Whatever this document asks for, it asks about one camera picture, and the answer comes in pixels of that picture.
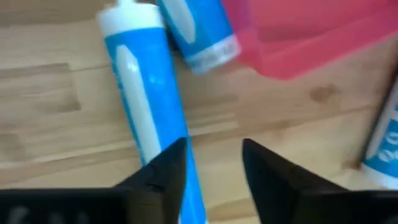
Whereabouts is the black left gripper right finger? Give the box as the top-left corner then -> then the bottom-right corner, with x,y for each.
242,138 -> 352,224

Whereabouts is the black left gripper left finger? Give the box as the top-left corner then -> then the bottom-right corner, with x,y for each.
113,136 -> 189,224

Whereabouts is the pink translucent plastic bin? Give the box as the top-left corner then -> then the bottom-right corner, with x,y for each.
220,0 -> 398,81

